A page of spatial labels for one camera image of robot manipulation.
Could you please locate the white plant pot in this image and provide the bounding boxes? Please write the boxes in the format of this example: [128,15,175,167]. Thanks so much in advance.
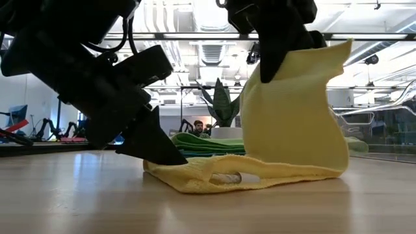
[211,127,244,140]

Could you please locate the blue microfiber towel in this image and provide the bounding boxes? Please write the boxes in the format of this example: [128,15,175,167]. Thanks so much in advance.
[177,149,247,159]

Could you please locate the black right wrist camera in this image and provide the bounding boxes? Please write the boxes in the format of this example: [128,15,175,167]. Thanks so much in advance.
[224,0,261,35]

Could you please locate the yellow microfiber towel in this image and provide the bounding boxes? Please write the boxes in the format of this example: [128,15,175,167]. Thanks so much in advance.
[142,38,354,195]

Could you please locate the lime microfiber towel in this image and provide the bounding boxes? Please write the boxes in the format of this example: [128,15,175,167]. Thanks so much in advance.
[344,136,369,154]

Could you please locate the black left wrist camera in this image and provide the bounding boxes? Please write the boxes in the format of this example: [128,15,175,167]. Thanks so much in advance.
[112,44,174,89]

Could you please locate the black background table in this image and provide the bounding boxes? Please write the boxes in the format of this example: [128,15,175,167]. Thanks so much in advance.
[0,141,98,157]

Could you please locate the blue and red machine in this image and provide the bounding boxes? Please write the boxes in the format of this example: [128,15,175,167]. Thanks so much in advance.
[0,104,33,146]

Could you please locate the black ceiling spotlight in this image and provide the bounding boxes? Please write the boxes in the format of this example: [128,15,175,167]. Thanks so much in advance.
[364,53,380,66]
[246,42,261,66]

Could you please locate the black left camera cable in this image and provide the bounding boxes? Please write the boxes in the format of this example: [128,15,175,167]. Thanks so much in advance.
[84,16,137,55]

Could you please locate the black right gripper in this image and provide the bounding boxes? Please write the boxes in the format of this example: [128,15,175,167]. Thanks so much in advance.
[259,0,328,84]

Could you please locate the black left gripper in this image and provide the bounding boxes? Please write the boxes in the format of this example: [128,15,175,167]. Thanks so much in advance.
[3,29,189,166]

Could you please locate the person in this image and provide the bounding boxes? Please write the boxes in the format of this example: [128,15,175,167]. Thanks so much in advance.
[193,120,213,138]

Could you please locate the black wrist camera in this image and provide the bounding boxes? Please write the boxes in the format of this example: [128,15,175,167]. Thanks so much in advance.
[112,44,174,89]
[224,0,261,35]

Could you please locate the black aluminium rig frame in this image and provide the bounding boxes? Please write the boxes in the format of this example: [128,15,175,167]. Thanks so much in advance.
[103,32,416,41]

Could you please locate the green microfiber towel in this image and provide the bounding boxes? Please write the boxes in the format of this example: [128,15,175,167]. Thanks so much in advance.
[171,131,247,153]

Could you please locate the green snake plant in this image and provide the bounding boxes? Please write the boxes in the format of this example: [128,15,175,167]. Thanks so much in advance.
[194,77,243,128]

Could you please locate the clear plastic bin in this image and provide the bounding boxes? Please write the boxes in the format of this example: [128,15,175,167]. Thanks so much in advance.
[328,79,416,164]

